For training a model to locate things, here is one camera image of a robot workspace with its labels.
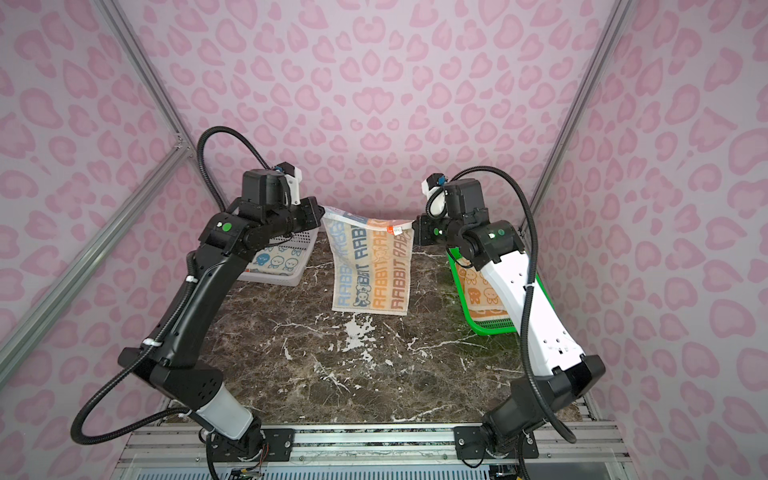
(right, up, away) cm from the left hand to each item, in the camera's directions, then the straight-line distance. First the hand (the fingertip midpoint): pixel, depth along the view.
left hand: (325, 203), depth 70 cm
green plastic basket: (+42, -32, +14) cm, 55 cm away
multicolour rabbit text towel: (+9, -14, +22) cm, 28 cm away
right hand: (+21, -4, -1) cm, 21 cm away
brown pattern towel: (+45, -28, +28) cm, 60 cm away
